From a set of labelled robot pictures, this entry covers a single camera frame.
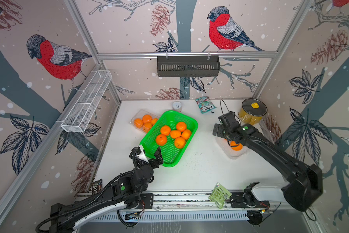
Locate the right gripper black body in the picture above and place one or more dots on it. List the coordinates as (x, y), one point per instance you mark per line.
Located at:
(222, 132)

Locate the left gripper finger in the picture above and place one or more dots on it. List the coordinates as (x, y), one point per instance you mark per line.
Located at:
(157, 160)
(135, 152)

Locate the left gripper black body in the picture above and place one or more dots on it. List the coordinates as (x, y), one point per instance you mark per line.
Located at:
(147, 166)

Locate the green plastic perforated basket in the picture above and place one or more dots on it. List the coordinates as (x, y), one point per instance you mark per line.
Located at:
(171, 155)

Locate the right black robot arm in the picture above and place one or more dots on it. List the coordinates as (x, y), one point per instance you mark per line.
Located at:
(303, 183)

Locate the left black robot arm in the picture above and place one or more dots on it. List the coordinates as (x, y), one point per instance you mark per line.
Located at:
(123, 194)

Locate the orange in basket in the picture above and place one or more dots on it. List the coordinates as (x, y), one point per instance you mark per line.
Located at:
(181, 126)
(165, 130)
(186, 134)
(161, 140)

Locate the yellow pot with lid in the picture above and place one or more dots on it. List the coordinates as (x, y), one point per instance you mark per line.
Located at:
(252, 111)

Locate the Fox's candy bag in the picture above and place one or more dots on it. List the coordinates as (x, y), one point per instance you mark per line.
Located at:
(205, 104)

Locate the purple M&M's candy bag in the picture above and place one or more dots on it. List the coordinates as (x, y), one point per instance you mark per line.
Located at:
(97, 186)

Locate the small pink white cup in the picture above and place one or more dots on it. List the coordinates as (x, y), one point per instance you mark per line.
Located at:
(177, 106)

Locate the green snack packet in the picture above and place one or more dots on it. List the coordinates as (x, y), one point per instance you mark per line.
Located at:
(219, 194)

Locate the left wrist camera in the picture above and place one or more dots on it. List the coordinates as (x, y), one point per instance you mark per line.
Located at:
(141, 155)

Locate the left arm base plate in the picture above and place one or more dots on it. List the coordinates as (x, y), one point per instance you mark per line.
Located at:
(145, 202)

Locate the white wire mesh shelf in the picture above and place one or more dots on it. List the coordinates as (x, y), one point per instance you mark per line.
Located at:
(81, 113)

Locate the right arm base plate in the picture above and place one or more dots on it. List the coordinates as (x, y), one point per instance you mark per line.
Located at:
(242, 200)

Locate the black hanging wire basket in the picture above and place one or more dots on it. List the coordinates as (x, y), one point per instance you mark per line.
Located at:
(188, 66)

